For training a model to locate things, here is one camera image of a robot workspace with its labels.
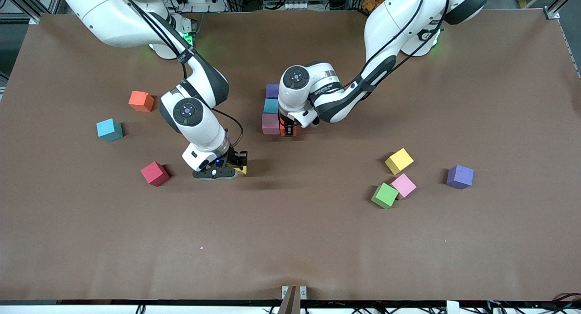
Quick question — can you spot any pink foam block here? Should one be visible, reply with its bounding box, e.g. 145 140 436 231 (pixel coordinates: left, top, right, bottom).
261 113 281 135
390 173 417 200

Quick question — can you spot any red foam block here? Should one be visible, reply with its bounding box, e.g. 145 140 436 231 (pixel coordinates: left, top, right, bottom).
140 161 171 187

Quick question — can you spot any green foam block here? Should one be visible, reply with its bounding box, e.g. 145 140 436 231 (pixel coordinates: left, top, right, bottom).
370 182 399 210

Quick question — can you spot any paper table cover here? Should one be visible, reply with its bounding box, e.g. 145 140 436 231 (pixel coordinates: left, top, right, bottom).
0 8 581 303

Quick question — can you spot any bag of orange snacks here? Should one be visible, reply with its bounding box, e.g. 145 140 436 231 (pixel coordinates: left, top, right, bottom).
362 0 395 13

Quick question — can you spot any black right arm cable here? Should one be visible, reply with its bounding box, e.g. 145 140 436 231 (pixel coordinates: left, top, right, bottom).
113 0 245 147

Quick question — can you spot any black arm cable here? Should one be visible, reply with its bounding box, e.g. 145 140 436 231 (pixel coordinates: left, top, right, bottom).
336 0 452 94
113 0 245 147

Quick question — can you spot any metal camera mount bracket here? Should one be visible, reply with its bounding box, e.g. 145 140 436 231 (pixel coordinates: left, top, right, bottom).
281 285 308 314

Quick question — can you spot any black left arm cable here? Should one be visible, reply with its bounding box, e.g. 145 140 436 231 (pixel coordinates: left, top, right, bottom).
336 0 452 94

